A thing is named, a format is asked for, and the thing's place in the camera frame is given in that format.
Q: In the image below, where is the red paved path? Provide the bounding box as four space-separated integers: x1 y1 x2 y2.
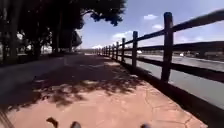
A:
0 54 210 128

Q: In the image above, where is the robot's own part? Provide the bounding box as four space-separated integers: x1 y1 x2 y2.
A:
69 121 82 128
139 123 152 128

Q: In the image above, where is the row of trees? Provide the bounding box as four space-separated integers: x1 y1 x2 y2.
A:
0 0 128 65

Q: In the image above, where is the grey water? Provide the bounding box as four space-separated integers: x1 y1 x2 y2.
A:
124 53 224 111

